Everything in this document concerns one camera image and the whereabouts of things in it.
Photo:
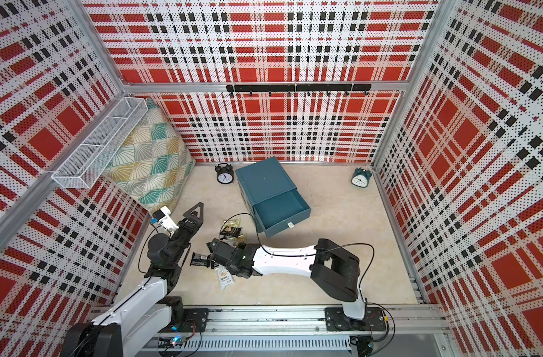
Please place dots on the black cookie packet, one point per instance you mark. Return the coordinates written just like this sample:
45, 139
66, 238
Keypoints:
231, 232

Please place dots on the green cookie packet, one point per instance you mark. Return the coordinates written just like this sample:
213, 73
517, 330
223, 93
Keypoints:
232, 223

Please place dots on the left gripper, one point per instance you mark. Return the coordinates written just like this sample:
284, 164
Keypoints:
195, 222

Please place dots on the teal alarm clock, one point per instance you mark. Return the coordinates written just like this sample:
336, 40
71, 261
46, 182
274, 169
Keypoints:
361, 177

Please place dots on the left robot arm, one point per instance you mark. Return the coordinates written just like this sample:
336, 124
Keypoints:
124, 329

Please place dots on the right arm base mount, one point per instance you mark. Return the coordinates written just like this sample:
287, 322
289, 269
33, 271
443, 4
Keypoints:
373, 322

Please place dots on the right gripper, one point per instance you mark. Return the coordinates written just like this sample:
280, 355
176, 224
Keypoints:
242, 246

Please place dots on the teal top drawer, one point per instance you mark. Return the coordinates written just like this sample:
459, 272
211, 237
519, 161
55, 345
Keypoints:
281, 212

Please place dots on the white wire basket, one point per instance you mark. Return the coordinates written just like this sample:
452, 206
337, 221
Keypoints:
86, 164

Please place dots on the black cookie packet barcode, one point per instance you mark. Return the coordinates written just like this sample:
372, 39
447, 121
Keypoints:
200, 260

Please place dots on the white cookie packet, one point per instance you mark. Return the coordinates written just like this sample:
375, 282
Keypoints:
224, 276

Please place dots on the black alarm clock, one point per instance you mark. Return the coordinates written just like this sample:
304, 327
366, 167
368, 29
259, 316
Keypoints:
224, 173

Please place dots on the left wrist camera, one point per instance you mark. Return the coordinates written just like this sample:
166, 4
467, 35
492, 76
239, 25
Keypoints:
163, 218

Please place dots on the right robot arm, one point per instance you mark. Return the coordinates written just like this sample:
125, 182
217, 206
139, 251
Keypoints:
330, 266

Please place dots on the black hook rail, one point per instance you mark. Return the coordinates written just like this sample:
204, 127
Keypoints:
306, 88

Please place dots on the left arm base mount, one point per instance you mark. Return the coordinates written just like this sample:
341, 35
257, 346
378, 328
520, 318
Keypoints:
193, 320

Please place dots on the teal drawer cabinet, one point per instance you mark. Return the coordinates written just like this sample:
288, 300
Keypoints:
263, 180

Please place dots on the patterned pillow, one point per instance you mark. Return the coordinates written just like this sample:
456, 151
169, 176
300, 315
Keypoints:
153, 164

